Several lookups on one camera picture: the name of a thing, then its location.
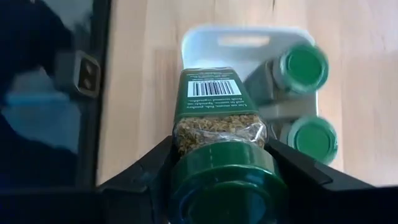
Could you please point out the white plastic bin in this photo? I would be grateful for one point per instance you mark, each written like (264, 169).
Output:
(211, 53)

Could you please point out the green lid spice jar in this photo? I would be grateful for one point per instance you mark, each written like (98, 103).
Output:
(214, 93)
(301, 67)
(314, 138)

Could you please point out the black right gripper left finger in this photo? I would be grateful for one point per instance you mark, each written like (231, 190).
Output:
(130, 199)

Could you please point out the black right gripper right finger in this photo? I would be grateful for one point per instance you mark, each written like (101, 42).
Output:
(326, 205)

